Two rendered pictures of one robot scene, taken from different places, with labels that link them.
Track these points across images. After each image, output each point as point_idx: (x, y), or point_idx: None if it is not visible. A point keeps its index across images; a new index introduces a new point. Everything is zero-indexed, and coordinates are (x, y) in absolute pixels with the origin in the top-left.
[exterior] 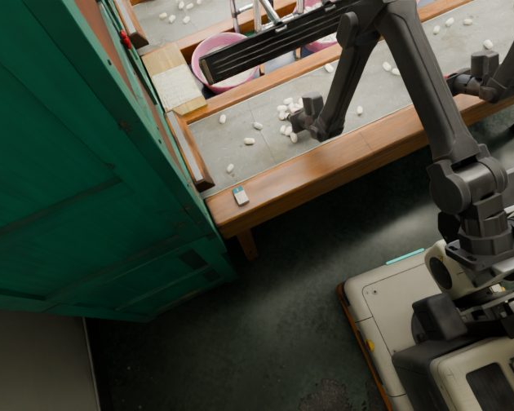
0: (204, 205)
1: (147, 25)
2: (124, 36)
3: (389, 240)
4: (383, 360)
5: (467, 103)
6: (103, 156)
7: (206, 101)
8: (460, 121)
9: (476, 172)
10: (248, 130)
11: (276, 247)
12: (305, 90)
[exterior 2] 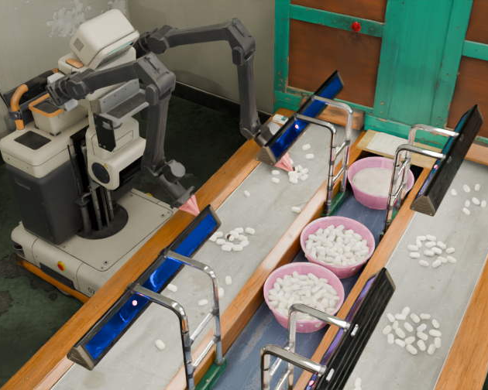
0: (294, 104)
1: (479, 178)
2: (354, 22)
3: None
4: (135, 189)
5: (166, 227)
6: None
7: (359, 149)
8: (177, 32)
9: (162, 31)
10: (314, 154)
11: None
12: (300, 191)
